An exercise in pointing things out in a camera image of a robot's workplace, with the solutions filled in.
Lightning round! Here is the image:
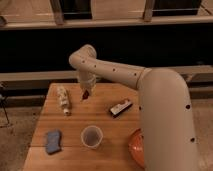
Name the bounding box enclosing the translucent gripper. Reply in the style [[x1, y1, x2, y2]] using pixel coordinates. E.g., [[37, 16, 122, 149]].
[[80, 78, 96, 96]]

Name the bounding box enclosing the wooden cutting board table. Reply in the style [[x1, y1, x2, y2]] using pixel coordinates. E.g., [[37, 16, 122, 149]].
[[23, 83, 144, 171]]

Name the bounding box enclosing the black and white box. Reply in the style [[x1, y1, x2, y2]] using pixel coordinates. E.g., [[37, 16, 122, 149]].
[[109, 99, 133, 118]]

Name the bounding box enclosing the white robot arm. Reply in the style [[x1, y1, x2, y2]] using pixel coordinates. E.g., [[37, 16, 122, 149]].
[[69, 44, 199, 171]]

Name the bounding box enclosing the orange bowl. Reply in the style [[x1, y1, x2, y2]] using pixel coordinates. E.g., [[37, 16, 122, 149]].
[[128, 129, 145, 168]]

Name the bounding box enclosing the white squeeze tube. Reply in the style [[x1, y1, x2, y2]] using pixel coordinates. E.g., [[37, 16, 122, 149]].
[[57, 86, 71, 116]]

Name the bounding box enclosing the white ceramic cup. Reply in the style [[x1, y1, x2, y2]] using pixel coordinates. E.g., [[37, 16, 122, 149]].
[[81, 125, 103, 149]]

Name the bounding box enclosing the blue sponge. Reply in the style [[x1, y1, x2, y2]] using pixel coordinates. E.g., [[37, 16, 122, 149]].
[[45, 130, 62, 155]]

